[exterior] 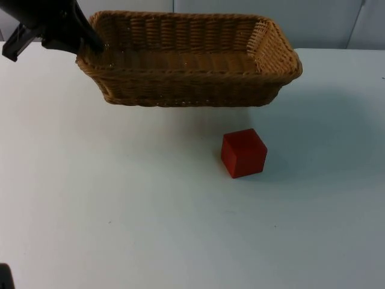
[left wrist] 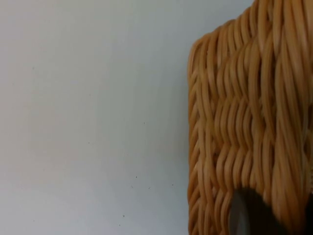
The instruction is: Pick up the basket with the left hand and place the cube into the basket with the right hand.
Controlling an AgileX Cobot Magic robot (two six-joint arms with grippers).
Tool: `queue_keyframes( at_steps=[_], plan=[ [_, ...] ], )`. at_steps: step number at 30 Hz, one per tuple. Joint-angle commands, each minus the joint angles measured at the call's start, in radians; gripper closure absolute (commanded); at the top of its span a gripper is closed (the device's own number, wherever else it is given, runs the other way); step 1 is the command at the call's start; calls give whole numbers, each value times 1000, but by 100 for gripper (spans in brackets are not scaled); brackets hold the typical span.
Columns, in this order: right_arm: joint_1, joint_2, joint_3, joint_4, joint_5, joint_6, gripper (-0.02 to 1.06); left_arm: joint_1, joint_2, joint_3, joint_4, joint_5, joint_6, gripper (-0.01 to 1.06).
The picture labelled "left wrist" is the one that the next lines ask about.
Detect pale brown wicker basket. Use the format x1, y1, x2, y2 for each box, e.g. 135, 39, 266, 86
186, 0, 313, 235

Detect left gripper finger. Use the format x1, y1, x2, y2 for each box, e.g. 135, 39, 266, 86
228, 187, 293, 235

